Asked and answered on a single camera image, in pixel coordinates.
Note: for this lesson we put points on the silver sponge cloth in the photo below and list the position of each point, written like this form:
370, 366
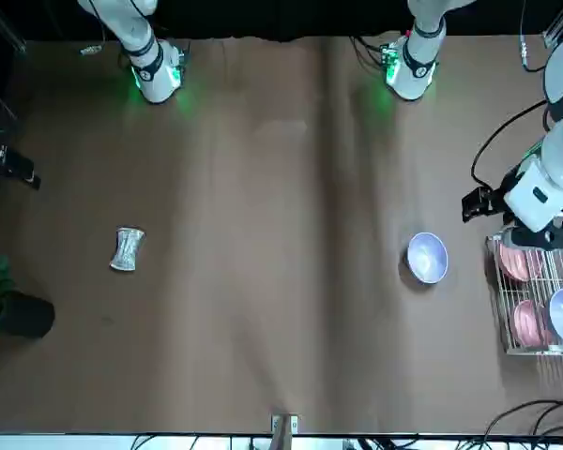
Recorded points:
127, 250

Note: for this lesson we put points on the black flower pot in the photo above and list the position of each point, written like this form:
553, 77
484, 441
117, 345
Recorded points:
28, 319

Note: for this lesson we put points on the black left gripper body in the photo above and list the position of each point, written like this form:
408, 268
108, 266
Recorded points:
501, 187

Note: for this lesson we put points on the aluminium camera post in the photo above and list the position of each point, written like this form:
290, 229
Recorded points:
284, 424

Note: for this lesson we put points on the white desk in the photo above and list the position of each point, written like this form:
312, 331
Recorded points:
51, 443

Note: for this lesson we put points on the pink bowl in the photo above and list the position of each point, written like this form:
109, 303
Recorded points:
528, 323
513, 262

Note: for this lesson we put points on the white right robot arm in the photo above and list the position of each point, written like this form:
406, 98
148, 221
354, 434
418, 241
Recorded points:
155, 79

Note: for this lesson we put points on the aluminium frame post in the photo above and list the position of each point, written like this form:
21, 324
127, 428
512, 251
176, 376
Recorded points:
554, 33

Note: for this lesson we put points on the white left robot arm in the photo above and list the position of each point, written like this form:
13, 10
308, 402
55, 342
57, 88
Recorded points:
417, 75

